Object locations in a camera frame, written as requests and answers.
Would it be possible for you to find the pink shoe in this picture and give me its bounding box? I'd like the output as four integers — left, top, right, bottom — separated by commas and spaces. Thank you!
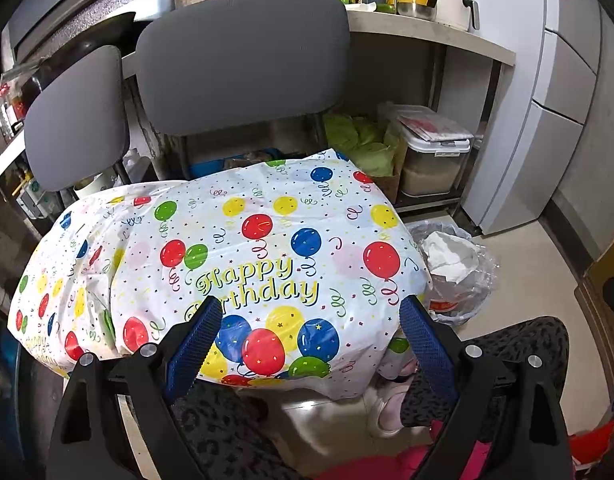
366, 374, 414, 437

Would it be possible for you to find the small grey chair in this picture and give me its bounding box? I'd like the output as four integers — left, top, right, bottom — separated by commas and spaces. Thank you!
24, 45, 131, 194

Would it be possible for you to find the balloon print tablecloth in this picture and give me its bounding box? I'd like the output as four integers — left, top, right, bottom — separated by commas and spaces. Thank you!
7, 147, 434, 402

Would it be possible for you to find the black wok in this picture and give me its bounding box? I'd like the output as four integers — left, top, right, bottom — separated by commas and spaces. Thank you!
2, 10, 138, 87

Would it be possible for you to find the white refrigerator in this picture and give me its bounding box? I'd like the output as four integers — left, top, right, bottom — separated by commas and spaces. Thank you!
462, 0, 604, 237

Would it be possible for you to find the trash bin with clear liner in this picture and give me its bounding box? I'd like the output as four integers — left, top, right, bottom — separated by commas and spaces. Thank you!
404, 219, 501, 329

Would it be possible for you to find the large brown cardboard box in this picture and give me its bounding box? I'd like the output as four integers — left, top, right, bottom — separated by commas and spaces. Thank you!
581, 225, 614, 402

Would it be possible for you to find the orange and white paper cup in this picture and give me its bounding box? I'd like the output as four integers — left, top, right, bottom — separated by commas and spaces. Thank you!
429, 297, 469, 317

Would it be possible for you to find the pink jacket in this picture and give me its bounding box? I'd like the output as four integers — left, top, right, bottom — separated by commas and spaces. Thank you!
307, 419, 494, 480

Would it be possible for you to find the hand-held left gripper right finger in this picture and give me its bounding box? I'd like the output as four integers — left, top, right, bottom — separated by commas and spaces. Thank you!
399, 294, 576, 480

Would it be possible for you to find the blue barrel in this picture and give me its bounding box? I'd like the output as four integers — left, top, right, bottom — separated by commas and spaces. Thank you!
0, 329, 24, 413

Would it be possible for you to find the red and white bag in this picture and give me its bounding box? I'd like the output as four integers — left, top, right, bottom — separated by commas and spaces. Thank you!
568, 394, 614, 467

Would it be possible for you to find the clear plastic rice container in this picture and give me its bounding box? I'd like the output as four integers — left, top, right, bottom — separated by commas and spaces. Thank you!
387, 104, 476, 199

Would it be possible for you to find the white crumpled paper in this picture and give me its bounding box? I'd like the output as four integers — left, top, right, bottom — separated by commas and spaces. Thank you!
419, 232, 481, 284

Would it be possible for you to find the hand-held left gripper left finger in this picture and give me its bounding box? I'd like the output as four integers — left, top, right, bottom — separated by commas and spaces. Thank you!
47, 296, 224, 480

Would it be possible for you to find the large grey chair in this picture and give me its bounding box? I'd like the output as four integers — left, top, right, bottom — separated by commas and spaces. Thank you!
135, 0, 352, 182

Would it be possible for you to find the green cabbage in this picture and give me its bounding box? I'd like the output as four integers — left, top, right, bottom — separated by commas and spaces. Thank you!
323, 114, 396, 177

